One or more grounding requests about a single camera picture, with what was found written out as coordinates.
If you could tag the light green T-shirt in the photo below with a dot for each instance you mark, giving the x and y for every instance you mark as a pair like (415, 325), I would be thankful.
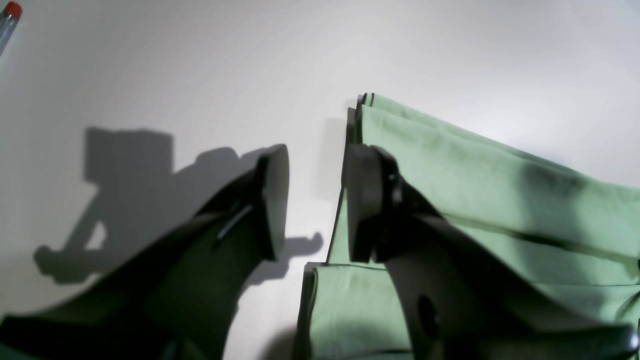
(574, 237)

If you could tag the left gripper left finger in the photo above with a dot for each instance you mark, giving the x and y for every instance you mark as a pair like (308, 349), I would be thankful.
(176, 299)

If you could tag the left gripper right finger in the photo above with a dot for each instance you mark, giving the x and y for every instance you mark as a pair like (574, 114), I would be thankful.
(459, 301)

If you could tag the red capped pen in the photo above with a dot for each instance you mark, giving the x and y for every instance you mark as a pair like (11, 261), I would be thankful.
(9, 19)

